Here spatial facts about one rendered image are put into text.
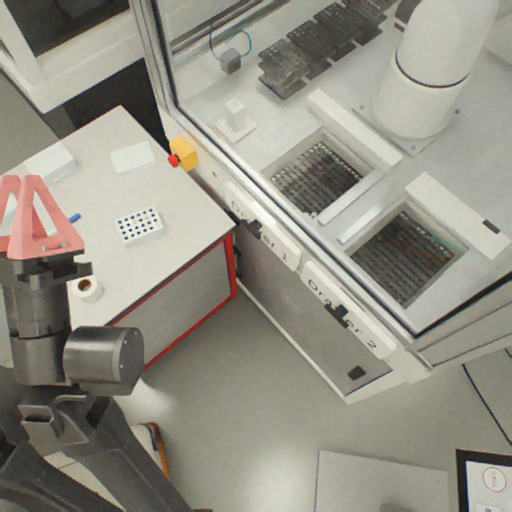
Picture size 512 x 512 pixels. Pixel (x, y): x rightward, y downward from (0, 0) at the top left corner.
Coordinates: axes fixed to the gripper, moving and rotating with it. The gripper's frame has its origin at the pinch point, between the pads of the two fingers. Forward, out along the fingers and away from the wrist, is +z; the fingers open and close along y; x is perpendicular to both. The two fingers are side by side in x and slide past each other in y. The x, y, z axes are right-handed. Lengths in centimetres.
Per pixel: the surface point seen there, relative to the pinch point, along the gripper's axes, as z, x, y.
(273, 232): -15, -71, -11
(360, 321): -35, -70, 13
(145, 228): -15, -65, -50
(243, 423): -103, -109, -46
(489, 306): -20, -45, 39
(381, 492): -121, -121, 8
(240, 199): -7, -71, -21
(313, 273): -24, -70, 1
